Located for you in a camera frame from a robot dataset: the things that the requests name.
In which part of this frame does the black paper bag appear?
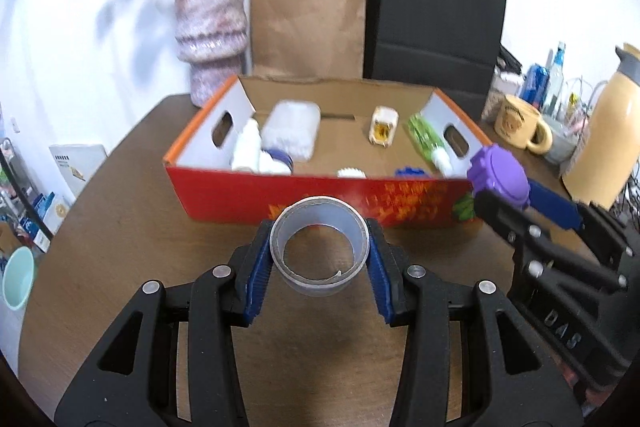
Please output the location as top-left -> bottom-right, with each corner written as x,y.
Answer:
362,0 -> 508,120

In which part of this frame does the purple-rimmed white lid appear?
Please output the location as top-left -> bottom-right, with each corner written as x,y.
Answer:
259,149 -> 295,175

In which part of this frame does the green spray bottle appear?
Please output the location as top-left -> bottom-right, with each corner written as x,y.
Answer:
406,113 -> 453,178

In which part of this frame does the blue notched bottle cap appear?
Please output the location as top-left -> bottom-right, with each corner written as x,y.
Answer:
394,165 -> 432,180

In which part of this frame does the small white spray bottle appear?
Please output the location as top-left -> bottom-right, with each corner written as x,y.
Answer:
231,118 -> 264,171

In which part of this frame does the blue drink can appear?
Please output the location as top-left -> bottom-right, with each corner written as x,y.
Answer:
518,63 -> 551,104

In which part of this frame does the blue white carton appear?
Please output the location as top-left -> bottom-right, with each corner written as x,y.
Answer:
31,192 -> 71,240

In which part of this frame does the white wire holder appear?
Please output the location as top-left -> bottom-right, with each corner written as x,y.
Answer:
562,77 -> 608,132

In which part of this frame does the metal storage trolley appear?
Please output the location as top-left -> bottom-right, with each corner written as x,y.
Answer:
0,137 -> 28,228

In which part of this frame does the brown paper bag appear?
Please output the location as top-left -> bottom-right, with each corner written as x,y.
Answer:
250,0 -> 367,80

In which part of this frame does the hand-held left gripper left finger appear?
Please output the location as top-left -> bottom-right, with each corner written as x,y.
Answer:
54,219 -> 274,427

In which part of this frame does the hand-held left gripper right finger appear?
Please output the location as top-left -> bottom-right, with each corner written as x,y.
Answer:
365,218 -> 586,427

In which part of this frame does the pink mottled vase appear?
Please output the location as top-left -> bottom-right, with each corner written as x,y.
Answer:
173,0 -> 248,108

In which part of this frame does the purple notched bottle cap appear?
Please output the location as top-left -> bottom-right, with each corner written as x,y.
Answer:
467,144 -> 531,206

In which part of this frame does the clear plastic bottle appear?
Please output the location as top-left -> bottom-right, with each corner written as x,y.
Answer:
542,41 -> 567,115

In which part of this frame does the pale grey cup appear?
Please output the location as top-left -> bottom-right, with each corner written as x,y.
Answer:
542,114 -> 583,164

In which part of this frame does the clear tape roll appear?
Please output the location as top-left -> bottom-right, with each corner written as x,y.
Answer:
269,196 -> 372,295

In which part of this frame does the red cardboard box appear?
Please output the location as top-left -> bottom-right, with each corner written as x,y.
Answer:
162,74 -> 493,230

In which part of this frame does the clear jar with black clips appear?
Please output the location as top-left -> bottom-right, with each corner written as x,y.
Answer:
480,44 -> 523,122

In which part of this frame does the yellow bear mug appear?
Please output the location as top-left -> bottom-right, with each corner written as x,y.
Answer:
494,95 -> 555,155

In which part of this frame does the beige power adapter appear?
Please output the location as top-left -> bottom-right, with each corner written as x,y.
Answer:
367,106 -> 401,149

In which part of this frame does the translucent plastic container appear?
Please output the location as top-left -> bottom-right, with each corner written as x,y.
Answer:
261,101 -> 322,162

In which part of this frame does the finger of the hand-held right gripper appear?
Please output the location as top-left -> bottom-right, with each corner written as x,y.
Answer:
525,180 -> 637,269
472,189 -> 629,293

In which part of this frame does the yellow thermos jug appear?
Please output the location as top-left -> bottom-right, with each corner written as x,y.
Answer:
562,42 -> 640,210

